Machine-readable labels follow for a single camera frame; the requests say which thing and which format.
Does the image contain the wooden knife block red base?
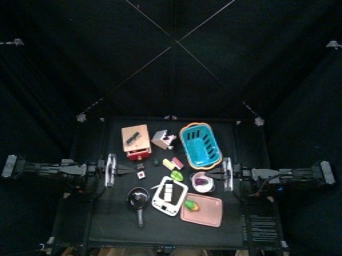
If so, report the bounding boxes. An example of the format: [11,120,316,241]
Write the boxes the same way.
[121,123,154,162]

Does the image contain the white bowl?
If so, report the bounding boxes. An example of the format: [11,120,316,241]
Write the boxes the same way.
[190,171,217,195]

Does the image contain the blue basket orange rim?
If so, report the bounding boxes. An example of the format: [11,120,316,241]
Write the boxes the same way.
[178,121,224,171]

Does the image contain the black frying pan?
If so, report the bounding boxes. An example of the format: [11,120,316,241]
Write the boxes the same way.
[127,186,151,229]

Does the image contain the green toy leaf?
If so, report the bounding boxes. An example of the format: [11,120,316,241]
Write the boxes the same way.
[170,170,185,183]

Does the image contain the yellow toy block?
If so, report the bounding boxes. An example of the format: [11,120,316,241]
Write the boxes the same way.
[162,158,177,172]

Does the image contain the green yellow toy vegetable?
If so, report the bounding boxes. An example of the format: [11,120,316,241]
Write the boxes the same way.
[184,199,202,212]

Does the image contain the pink cutting board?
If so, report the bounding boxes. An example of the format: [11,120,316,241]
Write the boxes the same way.
[180,192,225,229]

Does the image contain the white black toy tray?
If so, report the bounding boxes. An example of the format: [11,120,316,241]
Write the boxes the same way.
[150,175,190,218]

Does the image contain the white text label sticker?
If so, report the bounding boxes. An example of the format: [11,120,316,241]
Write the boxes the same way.
[248,214,280,244]

